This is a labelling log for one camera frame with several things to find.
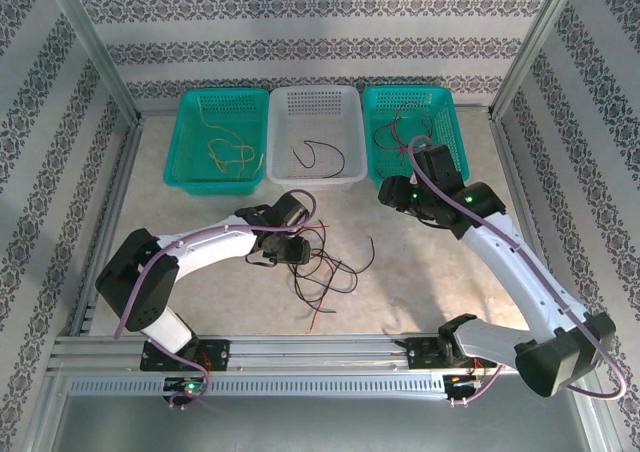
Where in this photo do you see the bundle of wires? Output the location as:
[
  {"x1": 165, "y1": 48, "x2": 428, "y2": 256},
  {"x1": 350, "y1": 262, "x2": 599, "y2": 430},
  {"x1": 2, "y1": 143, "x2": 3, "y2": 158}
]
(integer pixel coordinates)
[{"x1": 288, "y1": 249, "x2": 360, "y2": 316}]

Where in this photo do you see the white plastic basket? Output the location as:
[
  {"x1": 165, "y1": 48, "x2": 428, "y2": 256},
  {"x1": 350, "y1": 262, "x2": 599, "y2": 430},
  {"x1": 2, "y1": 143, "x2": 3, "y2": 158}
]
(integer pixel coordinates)
[{"x1": 263, "y1": 85, "x2": 369, "y2": 193}]

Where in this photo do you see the thin black cable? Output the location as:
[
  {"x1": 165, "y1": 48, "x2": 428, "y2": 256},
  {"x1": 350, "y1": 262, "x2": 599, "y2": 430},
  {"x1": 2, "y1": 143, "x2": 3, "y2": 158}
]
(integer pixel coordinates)
[
  {"x1": 291, "y1": 139, "x2": 350, "y2": 180},
  {"x1": 344, "y1": 235, "x2": 376, "y2": 276}
]

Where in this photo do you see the slotted grey cable duct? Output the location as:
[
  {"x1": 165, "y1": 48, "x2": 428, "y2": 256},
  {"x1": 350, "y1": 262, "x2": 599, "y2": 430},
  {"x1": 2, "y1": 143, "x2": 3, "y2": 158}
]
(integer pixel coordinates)
[{"x1": 64, "y1": 374, "x2": 451, "y2": 399}]

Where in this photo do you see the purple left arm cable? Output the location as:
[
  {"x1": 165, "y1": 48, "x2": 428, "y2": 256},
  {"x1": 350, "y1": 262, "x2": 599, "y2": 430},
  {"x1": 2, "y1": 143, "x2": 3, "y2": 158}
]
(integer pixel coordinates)
[{"x1": 113, "y1": 188, "x2": 319, "y2": 412}]

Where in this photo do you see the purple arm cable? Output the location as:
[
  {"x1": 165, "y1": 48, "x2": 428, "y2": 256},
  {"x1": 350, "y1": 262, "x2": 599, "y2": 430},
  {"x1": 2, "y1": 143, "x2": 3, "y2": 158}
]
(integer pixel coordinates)
[
  {"x1": 407, "y1": 134, "x2": 630, "y2": 408},
  {"x1": 113, "y1": 188, "x2": 319, "y2": 412}
]

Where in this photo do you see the aluminium frame corner post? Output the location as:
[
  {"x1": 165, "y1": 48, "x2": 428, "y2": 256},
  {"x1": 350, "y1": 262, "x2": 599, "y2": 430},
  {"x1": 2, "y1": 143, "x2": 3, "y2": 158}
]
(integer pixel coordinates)
[
  {"x1": 489, "y1": 0, "x2": 589, "y2": 118},
  {"x1": 42, "y1": 0, "x2": 144, "y2": 123}
]

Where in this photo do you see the teal plastic basket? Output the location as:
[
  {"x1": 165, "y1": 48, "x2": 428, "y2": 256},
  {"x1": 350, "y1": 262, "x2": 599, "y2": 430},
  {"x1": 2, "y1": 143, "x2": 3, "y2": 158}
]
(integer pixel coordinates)
[
  {"x1": 163, "y1": 87, "x2": 271, "y2": 197},
  {"x1": 360, "y1": 85, "x2": 471, "y2": 193}
]

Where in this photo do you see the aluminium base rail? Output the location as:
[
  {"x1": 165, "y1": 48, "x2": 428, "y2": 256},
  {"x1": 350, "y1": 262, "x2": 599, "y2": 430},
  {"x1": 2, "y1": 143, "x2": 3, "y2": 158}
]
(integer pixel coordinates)
[{"x1": 49, "y1": 334, "x2": 594, "y2": 373}]

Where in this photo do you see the small controller board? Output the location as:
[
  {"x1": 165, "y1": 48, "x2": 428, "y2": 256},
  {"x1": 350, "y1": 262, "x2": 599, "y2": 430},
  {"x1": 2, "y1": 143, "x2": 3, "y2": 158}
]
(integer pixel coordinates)
[
  {"x1": 163, "y1": 376, "x2": 207, "y2": 396},
  {"x1": 444, "y1": 374, "x2": 484, "y2": 391}
]

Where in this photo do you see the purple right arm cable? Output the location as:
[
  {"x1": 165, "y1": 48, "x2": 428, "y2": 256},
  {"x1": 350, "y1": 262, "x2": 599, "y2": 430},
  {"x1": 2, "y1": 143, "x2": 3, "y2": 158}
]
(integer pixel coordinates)
[{"x1": 407, "y1": 134, "x2": 630, "y2": 408}]

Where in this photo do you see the grey metal plate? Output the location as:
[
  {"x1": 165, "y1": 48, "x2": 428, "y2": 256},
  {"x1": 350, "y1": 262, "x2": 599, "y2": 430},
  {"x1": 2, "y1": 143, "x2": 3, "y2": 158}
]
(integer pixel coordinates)
[{"x1": 49, "y1": 371, "x2": 601, "y2": 452}]

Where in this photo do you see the aluminium frame floor rail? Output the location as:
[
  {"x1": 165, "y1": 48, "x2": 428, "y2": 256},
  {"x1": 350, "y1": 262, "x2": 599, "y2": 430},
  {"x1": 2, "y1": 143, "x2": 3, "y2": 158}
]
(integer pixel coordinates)
[
  {"x1": 67, "y1": 116, "x2": 146, "y2": 338},
  {"x1": 485, "y1": 109, "x2": 601, "y2": 333}
]

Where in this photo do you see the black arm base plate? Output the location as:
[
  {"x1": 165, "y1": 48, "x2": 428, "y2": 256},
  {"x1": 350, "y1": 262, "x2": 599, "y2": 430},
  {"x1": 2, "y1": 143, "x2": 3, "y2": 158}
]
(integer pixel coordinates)
[
  {"x1": 405, "y1": 336, "x2": 499, "y2": 371},
  {"x1": 141, "y1": 339, "x2": 232, "y2": 372}
]

